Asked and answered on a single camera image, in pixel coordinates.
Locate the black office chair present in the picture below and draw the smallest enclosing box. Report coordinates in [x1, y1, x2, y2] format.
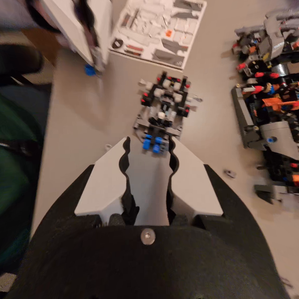
[0, 44, 45, 81]

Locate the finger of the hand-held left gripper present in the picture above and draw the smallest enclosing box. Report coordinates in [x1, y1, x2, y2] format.
[42, 0, 95, 66]
[89, 0, 113, 71]

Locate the small lego gearbox assembly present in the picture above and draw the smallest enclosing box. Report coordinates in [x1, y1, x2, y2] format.
[133, 71, 204, 155]

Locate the lego sticker sheet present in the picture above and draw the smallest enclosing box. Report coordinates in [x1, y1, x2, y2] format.
[109, 0, 207, 70]

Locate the person's green shirt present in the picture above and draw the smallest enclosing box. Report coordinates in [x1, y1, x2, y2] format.
[0, 92, 46, 271]

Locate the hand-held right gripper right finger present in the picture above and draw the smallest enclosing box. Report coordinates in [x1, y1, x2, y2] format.
[166, 136, 224, 224]

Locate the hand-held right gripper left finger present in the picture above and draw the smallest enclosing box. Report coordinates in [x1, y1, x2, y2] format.
[74, 137, 132, 223]

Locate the light grey axle blue connector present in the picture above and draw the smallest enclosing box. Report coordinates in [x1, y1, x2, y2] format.
[84, 45, 104, 77]

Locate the large lego car chassis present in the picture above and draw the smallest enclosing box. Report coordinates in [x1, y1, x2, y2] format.
[221, 7, 299, 207]

